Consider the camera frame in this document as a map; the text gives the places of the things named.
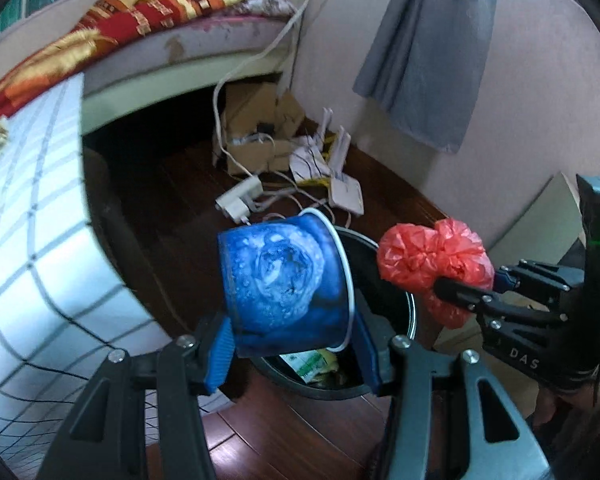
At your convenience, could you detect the white power strip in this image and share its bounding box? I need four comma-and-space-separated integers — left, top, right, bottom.
215, 175, 264, 225

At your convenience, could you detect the floral pillow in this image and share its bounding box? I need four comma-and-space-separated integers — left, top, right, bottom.
235, 0, 296, 19

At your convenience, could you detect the grey patterned curtain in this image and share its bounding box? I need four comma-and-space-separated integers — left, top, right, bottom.
352, 0, 501, 153

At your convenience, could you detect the bed with red blanket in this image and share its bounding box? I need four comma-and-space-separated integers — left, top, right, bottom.
0, 0, 281, 126

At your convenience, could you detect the blue patterned paper cup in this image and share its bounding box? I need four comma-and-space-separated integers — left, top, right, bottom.
217, 210, 357, 359

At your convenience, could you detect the upright white router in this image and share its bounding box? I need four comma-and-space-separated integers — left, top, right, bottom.
288, 107, 333, 181

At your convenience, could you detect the grey floral mattress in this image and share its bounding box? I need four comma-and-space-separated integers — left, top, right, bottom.
82, 12, 301, 93

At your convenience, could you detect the cardboard box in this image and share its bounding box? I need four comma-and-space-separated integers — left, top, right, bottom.
220, 80, 306, 176

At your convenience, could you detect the yellow plastic bag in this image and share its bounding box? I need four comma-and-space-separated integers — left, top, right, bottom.
320, 352, 352, 377

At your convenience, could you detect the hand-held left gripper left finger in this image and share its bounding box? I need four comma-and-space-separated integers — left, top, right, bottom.
37, 312, 236, 480

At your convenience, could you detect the flat white router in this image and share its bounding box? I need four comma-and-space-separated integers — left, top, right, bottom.
326, 130, 365, 215

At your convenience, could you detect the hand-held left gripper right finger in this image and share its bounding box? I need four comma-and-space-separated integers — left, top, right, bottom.
352, 305, 551, 480

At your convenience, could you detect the white cable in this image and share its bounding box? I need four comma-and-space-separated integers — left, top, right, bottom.
211, 0, 314, 177

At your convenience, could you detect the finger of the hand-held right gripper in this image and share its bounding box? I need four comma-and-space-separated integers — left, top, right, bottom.
494, 259, 583, 293
434, 276, 571, 326

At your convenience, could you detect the red plastic bag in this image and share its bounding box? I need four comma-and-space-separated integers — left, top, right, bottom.
377, 219, 496, 330

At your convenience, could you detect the black trash bin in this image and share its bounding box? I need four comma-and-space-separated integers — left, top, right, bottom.
252, 225, 421, 401

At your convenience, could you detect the green white packet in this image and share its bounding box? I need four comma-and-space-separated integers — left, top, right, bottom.
279, 349, 326, 385

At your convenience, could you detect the person's right hand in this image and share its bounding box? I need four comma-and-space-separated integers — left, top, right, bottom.
532, 384, 600, 428

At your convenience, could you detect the white bed frame red headboard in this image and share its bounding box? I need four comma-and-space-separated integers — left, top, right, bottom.
80, 0, 306, 136

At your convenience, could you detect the white leaning board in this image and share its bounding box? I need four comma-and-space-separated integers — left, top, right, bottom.
490, 172, 588, 266

